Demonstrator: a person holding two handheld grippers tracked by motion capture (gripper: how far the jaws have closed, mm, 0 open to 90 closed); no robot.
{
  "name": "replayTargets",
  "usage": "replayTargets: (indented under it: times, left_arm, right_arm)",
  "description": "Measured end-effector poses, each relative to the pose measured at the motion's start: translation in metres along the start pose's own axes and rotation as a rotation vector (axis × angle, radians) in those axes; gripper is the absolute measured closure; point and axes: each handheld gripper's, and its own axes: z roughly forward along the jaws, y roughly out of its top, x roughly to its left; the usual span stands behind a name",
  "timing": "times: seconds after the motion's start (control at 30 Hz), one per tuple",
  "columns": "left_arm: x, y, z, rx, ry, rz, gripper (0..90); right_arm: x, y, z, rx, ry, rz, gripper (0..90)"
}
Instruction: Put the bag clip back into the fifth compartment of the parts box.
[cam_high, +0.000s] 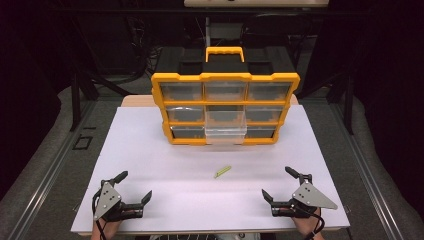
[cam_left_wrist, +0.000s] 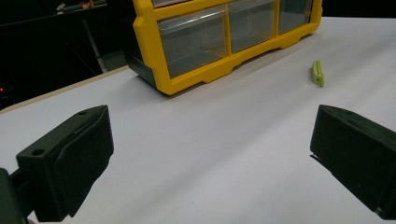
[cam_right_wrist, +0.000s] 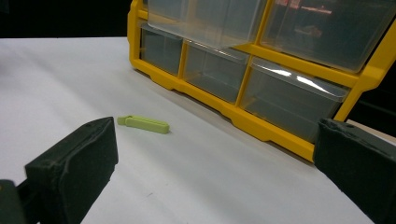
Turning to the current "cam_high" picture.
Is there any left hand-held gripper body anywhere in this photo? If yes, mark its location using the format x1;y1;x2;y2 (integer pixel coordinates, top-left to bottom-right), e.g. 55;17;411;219
92;180;145;224

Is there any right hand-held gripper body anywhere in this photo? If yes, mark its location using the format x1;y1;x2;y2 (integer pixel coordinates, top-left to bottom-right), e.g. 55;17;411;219
270;181;339;220

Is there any small yellow-green plastic stick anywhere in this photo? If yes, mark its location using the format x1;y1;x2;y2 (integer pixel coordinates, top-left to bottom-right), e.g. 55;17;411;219
213;165;232;180

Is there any clear plastic drawer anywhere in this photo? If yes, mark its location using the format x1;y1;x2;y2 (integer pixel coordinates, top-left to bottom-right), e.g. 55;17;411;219
203;109;248;146

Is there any yellow and black organizer cabinet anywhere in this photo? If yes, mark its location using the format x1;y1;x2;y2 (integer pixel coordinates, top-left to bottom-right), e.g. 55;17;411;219
150;46;301;146

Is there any person's right hand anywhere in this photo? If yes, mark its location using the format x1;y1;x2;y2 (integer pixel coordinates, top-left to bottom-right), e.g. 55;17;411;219
278;207;325;240

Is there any person's left hand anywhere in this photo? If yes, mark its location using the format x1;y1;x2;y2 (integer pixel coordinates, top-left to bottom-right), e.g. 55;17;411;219
91;209;137;240

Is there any black metal stand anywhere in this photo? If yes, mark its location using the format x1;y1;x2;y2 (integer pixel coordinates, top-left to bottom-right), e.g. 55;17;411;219
66;16;134;133
299;64;356;136

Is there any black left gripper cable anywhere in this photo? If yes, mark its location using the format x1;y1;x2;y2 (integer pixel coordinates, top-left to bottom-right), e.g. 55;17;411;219
91;188;108;240

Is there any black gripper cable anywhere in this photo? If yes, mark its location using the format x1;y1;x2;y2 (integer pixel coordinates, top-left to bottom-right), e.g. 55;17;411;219
305;213;326;240
91;188;108;240

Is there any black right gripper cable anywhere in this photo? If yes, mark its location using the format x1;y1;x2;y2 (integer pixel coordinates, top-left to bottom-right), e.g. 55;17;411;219
305;213;326;240

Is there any aluminium floor rail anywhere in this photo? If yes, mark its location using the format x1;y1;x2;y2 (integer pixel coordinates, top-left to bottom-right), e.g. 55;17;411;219
9;99;98;240
328;101;406;240

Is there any bundle of black cables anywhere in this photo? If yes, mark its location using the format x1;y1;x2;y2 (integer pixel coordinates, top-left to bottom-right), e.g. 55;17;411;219
124;16;164;83

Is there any white metal post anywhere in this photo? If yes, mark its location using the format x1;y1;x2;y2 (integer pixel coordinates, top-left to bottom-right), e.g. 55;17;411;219
204;15;213;48

